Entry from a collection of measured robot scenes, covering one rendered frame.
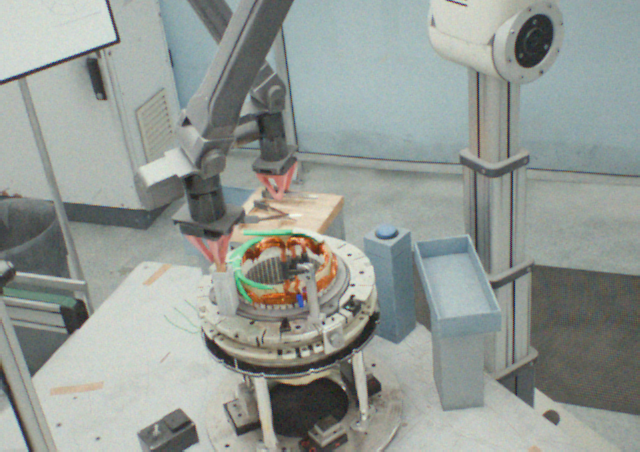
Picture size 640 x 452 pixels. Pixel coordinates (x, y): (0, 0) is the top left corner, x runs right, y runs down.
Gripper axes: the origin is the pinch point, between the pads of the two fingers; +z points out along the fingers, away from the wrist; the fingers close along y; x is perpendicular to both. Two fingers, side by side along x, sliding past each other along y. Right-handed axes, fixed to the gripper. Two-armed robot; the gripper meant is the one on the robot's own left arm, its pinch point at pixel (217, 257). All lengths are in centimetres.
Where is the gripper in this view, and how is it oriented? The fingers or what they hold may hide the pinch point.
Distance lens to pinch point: 144.2
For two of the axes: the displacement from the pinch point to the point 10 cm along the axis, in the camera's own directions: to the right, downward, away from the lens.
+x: 4.2, -5.6, 7.2
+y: 9.1, 1.8, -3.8
